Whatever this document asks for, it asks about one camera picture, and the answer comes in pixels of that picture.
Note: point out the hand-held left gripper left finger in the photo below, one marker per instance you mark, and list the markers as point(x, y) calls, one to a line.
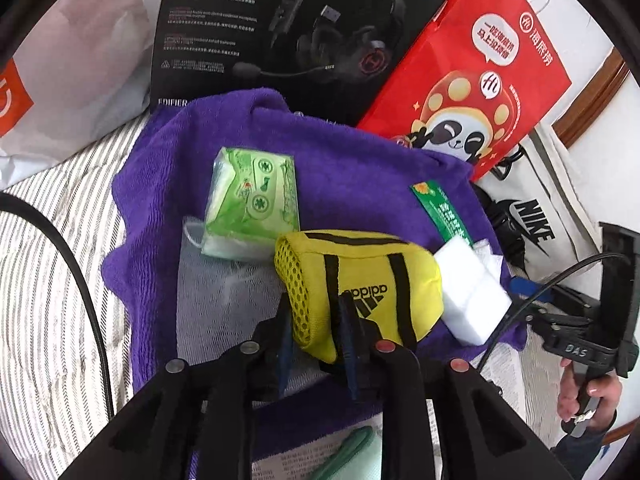
point(285, 355)

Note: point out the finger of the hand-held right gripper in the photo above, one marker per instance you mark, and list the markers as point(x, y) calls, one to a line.
point(522, 286)
point(547, 330)

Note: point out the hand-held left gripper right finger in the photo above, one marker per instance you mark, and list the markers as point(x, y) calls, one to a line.
point(351, 355)

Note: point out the white sponge block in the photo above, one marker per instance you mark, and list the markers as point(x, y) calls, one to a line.
point(470, 295)

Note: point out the white mesh bag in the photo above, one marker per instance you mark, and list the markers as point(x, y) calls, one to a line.
point(225, 300)

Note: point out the yellow mini duffel pouch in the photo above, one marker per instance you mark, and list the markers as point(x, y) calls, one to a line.
point(370, 270)

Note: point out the green sachet packet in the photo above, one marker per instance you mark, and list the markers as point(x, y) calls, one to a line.
point(445, 215)

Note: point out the green tissue pack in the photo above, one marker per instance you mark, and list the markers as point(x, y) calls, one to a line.
point(250, 200)

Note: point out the person's right hand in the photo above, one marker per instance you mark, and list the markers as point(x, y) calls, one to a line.
point(602, 395)

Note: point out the crumpled white tissue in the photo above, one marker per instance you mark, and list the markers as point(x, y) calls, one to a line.
point(492, 257)

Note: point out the newspaper sheet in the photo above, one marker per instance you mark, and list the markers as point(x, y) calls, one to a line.
point(505, 375)

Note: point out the beige waist bag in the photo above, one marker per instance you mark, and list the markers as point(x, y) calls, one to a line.
point(540, 210)

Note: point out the person's blue denim clothing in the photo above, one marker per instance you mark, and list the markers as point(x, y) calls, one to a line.
point(580, 455)

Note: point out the purple towel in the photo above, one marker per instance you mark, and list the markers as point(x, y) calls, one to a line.
point(360, 170)

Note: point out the red panda paper bag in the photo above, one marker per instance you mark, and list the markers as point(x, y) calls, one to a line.
point(465, 70)

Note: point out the striped bed sheet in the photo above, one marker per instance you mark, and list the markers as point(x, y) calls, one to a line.
point(40, 310)

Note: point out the black headset box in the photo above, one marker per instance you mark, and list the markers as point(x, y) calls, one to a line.
point(280, 35)

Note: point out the white plastic shopping bag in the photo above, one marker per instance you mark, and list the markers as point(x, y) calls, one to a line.
point(70, 60)

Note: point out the curved wooden frame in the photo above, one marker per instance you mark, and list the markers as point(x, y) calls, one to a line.
point(595, 95)

